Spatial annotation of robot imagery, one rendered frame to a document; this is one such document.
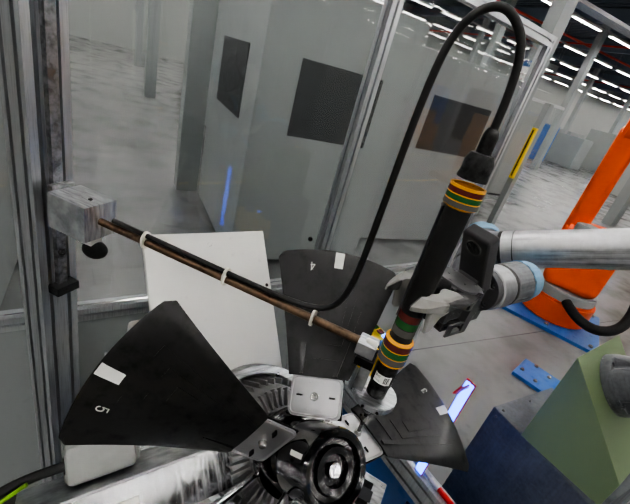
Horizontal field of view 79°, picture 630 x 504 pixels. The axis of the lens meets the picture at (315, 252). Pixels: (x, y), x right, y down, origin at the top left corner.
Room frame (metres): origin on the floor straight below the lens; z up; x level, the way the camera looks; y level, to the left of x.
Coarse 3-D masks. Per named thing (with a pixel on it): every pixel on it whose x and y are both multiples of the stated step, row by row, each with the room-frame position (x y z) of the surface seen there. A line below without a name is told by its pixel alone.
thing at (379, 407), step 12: (372, 336) 0.49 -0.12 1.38; (360, 348) 0.47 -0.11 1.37; (372, 348) 0.46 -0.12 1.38; (360, 360) 0.46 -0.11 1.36; (372, 360) 0.46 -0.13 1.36; (360, 372) 0.46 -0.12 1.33; (360, 384) 0.46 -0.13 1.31; (360, 396) 0.45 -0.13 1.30; (372, 408) 0.44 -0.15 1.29; (384, 408) 0.44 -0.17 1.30
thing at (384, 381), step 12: (492, 132) 0.46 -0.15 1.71; (480, 144) 0.47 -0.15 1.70; (492, 144) 0.46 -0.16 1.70; (468, 156) 0.47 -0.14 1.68; (480, 156) 0.46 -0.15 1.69; (468, 168) 0.46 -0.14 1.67; (480, 168) 0.45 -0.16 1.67; (492, 168) 0.46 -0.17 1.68; (468, 180) 0.45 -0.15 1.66; (480, 180) 0.45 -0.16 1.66; (372, 372) 0.47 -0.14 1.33; (384, 372) 0.45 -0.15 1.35; (396, 372) 0.46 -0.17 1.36; (372, 384) 0.46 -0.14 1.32; (384, 384) 0.45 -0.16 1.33; (372, 396) 0.46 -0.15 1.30; (384, 396) 0.46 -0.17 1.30
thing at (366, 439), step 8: (344, 416) 0.50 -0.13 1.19; (352, 416) 0.51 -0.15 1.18; (336, 424) 0.48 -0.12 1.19; (344, 424) 0.49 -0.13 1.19; (352, 424) 0.49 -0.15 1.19; (368, 432) 0.49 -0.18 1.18; (360, 440) 0.46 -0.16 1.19; (368, 440) 0.47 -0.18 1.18; (368, 448) 0.45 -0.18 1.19; (376, 448) 0.46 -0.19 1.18; (368, 456) 0.44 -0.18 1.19; (376, 456) 0.44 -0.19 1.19
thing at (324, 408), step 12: (300, 384) 0.48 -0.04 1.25; (312, 384) 0.48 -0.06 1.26; (324, 384) 0.48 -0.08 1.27; (336, 384) 0.48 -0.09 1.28; (300, 396) 0.47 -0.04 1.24; (324, 396) 0.47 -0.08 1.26; (336, 396) 0.47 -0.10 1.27; (288, 408) 0.46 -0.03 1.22; (300, 408) 0.46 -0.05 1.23; (312, 408) 0.45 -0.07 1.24; (324, 408) 0.45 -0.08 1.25; (336, 408) 0.45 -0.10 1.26; (336, 420) 0.44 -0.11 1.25
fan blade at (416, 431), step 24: (408, 384) 0.64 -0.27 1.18; (360, 408) 0.53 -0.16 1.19; (408, 408) 0.58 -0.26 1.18; (432, 408) 0.60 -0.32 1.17; (384, 432) 0.50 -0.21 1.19; (408, 432) 0.52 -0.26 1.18; (432, 432) 0.55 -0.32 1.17; (456, 432) 0.58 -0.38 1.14; (408, 456) 0.47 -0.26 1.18; (432, 456) 0.50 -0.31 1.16; (456, 456) 0.53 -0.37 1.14
